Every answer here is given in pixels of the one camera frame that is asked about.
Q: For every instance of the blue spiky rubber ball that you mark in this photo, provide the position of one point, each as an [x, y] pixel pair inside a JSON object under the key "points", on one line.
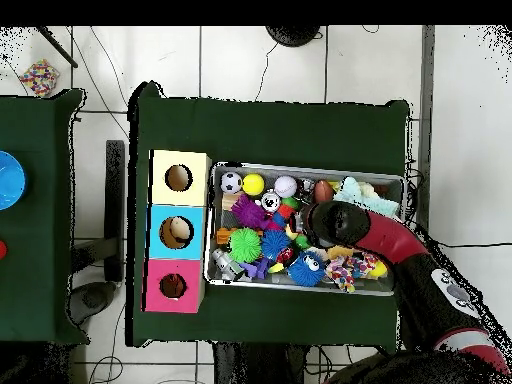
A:
{"points": [[306, 270]]}

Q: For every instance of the mint green muslin cloth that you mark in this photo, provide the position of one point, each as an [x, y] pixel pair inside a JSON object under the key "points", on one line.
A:
{"points": [[360, 200]]}

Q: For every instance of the multicoloured printed cloth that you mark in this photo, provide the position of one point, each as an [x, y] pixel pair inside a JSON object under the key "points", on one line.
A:
{"points": [[342, 274]]}

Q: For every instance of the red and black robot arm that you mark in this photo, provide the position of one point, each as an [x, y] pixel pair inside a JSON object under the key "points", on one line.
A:
{"points": [[396, 236]]}

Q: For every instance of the silver mesh bin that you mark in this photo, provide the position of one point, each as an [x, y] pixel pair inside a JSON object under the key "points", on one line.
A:
{"points": [[288, 290]]}

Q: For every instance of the wooden box with three holes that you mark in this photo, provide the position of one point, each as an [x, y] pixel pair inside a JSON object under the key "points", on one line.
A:
{"points": [[180, 248]]}

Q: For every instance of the purple spiky rubber ball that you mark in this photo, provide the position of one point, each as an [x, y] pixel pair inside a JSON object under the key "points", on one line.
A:
{"points": [[250, 212]]}

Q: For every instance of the yellow tennis ball toy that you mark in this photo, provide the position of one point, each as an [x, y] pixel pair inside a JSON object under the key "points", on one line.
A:
{"points": [[253, 184]]}

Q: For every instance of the green spiky rubber ball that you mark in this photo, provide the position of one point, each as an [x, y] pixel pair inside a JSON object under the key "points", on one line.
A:
{"points": [[245, 244]]}

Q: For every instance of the small soccer ball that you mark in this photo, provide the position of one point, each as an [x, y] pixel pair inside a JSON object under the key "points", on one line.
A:
{"points": [[231, 182]]}

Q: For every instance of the white baseball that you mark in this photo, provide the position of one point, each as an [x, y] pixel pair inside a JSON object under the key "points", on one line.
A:
{"points": [[286, 186]]}

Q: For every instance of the dark green table cloth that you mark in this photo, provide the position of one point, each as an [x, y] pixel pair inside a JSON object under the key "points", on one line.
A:
{"points": [[260, 132], [36, 280]]}

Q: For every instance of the black upright panel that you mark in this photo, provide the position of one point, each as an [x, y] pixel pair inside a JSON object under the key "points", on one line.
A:
{"points": [[114, 208]]}

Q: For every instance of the black round stand base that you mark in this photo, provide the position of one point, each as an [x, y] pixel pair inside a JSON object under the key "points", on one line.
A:
{"points": [[293, 35]]}

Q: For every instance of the dark grey round base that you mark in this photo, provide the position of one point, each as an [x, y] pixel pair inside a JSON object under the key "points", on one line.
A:
{"points": [[94, 298]]}

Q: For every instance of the grey metal pole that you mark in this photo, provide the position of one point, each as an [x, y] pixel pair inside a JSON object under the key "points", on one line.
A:
{"points": [[427, 80]]}

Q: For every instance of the blue bowl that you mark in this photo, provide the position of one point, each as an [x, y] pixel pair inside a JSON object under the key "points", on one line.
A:
{"points": [[10, 180]]}

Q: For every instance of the multicoloured patterned bag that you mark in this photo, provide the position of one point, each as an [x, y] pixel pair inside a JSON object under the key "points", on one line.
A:
{"points": [[39, 78]]}

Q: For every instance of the red-orange round object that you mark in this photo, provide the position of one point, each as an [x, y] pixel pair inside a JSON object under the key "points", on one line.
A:
{"points": [[2, 248]]}

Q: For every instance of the thin black rod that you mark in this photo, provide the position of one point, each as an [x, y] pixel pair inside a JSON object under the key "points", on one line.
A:
{"points": [[58, 48]]}

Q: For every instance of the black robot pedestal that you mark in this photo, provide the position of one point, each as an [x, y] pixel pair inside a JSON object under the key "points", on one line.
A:
{"points": [[256, 364]]}

